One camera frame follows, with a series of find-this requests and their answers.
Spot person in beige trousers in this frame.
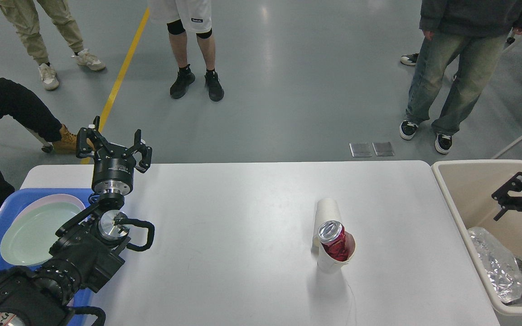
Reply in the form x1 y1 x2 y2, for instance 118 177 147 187
0 0 106 91

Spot metal floor socket plate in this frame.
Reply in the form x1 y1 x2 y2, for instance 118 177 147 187
349 142 395 158

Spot beige plastic bin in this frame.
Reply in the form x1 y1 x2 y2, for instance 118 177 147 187
432 159 522 317

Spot person in black trousers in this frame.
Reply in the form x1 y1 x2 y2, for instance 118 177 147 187
400 53 419 67

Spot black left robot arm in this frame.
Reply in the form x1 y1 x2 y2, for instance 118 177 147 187
0 117 155 326

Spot white paper cup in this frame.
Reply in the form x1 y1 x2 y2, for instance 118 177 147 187
312 198 342 248
317 231 356 274

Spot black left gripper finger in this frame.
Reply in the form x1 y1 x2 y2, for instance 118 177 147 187
123 129 153 173
75 116 114 160

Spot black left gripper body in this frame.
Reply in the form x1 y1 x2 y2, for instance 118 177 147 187
91 157 136 196

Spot green plate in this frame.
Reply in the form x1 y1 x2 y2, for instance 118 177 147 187
0 202 82 266

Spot pink plate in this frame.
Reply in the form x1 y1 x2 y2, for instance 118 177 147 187
17 193 85 217

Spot seated person tan boots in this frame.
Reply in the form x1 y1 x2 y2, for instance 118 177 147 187
0 77 78 208

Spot blue plastic tray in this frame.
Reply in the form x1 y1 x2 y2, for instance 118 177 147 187
0 188 95 326

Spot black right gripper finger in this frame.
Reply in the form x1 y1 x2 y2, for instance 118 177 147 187
491 172 522 221

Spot silver foil sheet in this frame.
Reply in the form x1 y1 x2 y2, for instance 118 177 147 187
467 227 522 306

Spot crushed red soda can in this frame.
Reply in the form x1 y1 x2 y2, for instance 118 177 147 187
317 220 350 262

